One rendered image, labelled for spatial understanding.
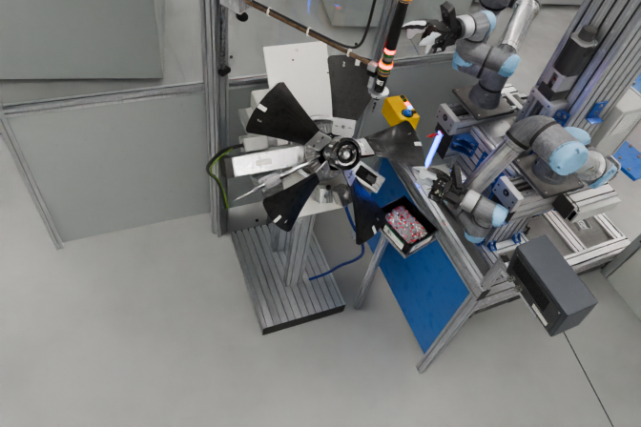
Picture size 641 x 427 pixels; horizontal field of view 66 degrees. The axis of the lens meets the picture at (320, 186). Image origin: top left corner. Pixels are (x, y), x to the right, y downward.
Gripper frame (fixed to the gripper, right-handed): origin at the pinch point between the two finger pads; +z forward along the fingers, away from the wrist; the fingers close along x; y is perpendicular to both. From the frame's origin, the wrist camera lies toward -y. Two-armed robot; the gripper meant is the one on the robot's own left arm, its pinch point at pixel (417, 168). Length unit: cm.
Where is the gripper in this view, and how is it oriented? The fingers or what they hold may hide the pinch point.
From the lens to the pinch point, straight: 188.3
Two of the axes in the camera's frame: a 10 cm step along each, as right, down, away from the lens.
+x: -0.8, 5.8, 8.1
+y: -5.4, 6.6, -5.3
